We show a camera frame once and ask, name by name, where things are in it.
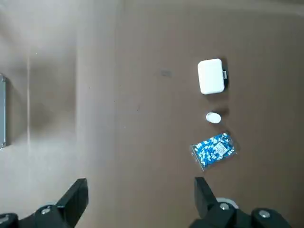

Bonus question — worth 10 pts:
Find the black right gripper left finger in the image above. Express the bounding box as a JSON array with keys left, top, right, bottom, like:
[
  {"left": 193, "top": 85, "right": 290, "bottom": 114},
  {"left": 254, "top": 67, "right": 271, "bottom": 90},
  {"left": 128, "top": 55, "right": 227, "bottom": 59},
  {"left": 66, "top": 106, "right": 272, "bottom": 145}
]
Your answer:
[{"left": 0, "top": 178, "right": 89, "bottom": 228}]

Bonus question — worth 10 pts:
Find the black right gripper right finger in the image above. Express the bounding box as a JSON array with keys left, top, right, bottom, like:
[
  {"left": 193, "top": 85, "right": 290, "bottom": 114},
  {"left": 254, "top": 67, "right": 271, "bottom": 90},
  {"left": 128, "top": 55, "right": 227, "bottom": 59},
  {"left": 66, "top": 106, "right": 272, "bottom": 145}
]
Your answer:
[{"left": 190, "top": 177, "right": 293, "bottom": 228}]

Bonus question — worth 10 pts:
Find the silver aluminium medical kit case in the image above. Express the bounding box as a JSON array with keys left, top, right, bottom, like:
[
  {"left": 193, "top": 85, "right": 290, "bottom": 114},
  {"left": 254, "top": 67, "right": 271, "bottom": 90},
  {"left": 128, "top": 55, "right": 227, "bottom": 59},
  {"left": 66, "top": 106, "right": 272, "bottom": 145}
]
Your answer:
[{"left": 0, "top": 73, "right": 7, "bottom": 150}]

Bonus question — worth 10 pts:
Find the blue capsule bag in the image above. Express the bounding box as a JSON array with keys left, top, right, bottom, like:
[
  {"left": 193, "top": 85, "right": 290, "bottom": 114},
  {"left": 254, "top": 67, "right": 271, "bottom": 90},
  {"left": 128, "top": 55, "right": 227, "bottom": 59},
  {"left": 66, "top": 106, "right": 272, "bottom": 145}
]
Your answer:
[{"left": 190, "top": 132, "right": 239, "bottom": 172}]

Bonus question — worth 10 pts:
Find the small white-capped bottle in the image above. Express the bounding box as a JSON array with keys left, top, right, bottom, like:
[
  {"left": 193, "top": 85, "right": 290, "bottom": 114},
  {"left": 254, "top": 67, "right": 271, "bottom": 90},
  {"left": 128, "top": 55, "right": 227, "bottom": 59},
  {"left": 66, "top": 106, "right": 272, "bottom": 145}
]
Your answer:
[{"left": 205, "top": 112, "right": 221, "bottom": 124}]

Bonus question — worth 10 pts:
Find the white plastic pill box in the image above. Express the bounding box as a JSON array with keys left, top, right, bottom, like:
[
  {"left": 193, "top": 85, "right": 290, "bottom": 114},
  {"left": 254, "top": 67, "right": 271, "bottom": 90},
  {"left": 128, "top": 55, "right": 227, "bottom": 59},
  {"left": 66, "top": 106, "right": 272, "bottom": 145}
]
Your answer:
[{"left": 197, "top": 57, "right": 229, "bottom": 95}]

